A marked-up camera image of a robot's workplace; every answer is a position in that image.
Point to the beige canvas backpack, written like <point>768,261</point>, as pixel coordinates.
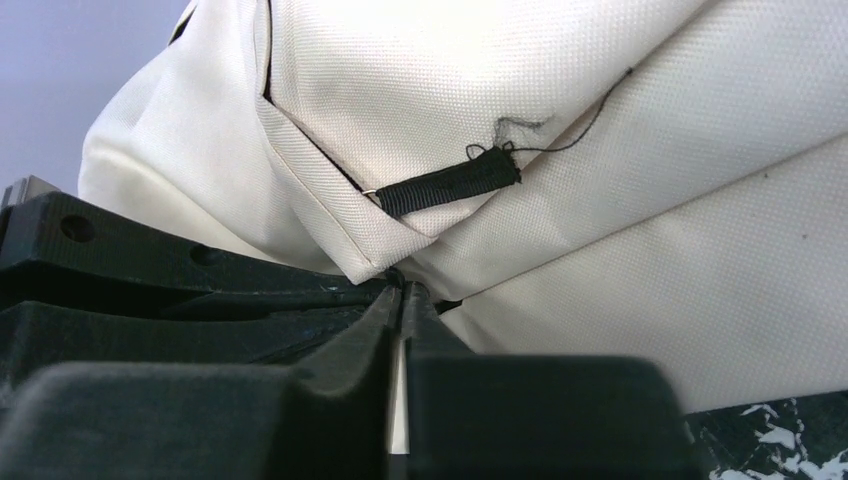
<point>664,179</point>

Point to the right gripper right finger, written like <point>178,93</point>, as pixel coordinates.
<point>497,416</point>

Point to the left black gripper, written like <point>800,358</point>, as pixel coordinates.
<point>79,283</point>

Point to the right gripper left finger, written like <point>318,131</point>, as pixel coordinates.
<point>324,417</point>

